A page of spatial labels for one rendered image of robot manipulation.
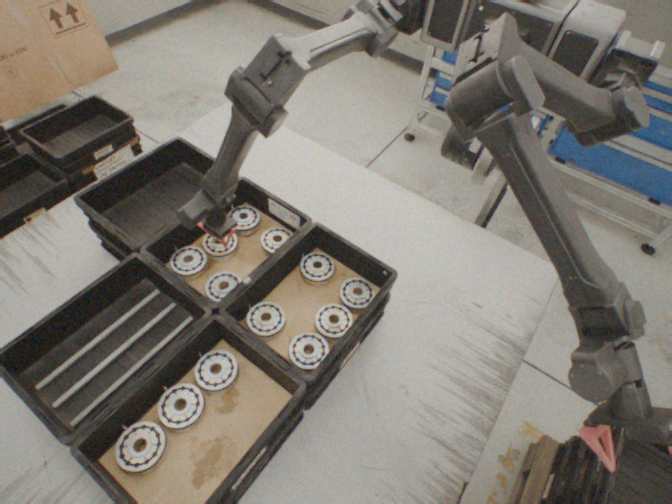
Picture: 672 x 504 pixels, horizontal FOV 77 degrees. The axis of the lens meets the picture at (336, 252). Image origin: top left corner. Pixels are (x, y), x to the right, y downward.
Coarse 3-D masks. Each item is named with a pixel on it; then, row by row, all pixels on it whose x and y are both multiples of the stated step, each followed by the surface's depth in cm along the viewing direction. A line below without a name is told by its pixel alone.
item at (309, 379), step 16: (320, 224) 125; (368, 256) 119; (384, 288) 113; (224, 304) 106; (368, 304) 109; (256, 336) 101; (272, 352) 99; (336, 352) 101; (288, 368) 97; (320, 368) 98
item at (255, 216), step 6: (234, 210) 135; (240, 210) 135; (246, 210) 135; (252, 210) 136; (234, 216) 133; (252, 216) 134; (258, 216) 134; (240, 222) 132; (246, 222) 132; (252, 222) 133; (240, 228) 130; (246, 228) 131
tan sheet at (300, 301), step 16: (336, 272) 127; (352, 272) 127; (288, 288) 122; (304, 288) 123; (320, 288) 123; (336, 288) 123; (288, 304) 119; (304, 304) 119; (320, 304) 120; (288, 320) 116; (304, 320) 116; (288, 336) 113; (304, 352) 111
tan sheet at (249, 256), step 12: (264, 216) 138; (240, 240) 132; (252, 240) 132; (240, 252) 129; (252, 252) 129; (168, 264) 124; (216, 264) 125; (228, 264) 126; (240, 264) 126; (252, 264) 126; (204, 276) 122; (240, 276) 123; (204, 288) 120
